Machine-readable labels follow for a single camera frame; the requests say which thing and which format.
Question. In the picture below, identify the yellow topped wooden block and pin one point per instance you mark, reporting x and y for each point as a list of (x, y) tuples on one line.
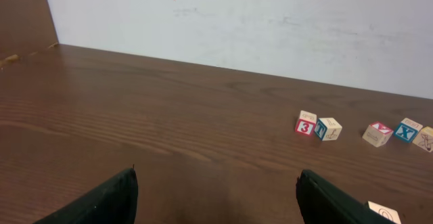
[(424, 139)]

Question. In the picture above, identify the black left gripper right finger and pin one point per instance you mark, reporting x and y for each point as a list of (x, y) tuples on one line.
[(321, 202)]

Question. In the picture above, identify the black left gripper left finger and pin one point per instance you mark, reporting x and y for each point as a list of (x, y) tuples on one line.
[(114, 201)]

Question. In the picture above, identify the blue letter T block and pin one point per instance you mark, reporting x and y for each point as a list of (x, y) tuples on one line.
[(328, 129)]

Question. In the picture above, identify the red number 3 block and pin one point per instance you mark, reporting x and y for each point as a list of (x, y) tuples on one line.
[(306, 123)]

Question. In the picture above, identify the red letter A block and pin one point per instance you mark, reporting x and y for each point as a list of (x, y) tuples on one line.
[(377, 134)]

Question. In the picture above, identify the blue letter X block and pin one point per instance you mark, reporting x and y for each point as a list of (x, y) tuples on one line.
[(407, 130)]

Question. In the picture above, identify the green letter Z block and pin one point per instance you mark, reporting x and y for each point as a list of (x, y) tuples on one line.
[(385, 212)]

